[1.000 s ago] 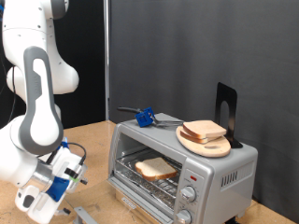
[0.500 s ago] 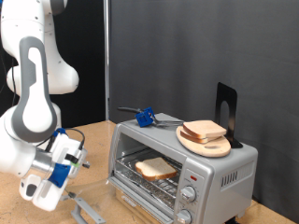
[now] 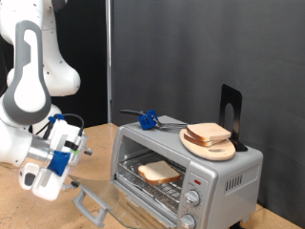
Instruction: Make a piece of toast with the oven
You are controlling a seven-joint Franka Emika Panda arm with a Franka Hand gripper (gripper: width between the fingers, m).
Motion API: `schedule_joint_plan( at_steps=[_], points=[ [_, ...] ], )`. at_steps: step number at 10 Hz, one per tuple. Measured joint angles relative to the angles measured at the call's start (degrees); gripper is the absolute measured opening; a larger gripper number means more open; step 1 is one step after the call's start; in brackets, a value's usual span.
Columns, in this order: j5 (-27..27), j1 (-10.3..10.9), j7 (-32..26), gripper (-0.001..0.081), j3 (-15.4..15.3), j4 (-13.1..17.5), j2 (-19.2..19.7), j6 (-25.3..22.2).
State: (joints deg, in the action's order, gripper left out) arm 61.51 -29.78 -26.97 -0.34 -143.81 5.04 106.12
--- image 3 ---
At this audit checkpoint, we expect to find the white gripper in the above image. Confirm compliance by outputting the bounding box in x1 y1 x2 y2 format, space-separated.
31 118 93 202

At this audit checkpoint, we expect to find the glass oven door with handle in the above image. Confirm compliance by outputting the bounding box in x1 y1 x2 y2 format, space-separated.
69 175 177 229

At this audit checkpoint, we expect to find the white bread slice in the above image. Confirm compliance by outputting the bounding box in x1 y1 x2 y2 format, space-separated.
182 133 227 148
136 159 181 186
186 122 232 143

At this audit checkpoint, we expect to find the spatula with blue grip block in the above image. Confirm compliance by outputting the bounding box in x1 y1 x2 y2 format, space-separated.
118 108 189 132

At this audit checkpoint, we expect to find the silver oven knob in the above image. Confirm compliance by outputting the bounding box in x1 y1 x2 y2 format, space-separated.
179 214 196 229
184 190 201 208

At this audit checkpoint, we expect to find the metal oven rack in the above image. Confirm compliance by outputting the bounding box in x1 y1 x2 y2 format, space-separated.
117 151 187 212

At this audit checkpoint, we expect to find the silver toaster oven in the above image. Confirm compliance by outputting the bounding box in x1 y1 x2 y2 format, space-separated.
109 114 264 229

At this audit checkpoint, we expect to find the metal pole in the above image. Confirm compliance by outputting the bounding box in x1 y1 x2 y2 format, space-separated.
105 0 114 124

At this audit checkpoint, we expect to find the wooden cutting board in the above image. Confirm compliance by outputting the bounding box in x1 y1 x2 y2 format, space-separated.
178 127 236 162

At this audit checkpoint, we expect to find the black metal bookend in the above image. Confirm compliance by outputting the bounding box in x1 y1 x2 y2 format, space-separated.
218 84 249 153

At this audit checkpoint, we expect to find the black camera cable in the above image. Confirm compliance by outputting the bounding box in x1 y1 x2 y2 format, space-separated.
31 113 86 137

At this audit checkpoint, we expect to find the blue cable clip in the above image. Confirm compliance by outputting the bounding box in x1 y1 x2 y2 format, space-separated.
47 113 66 125

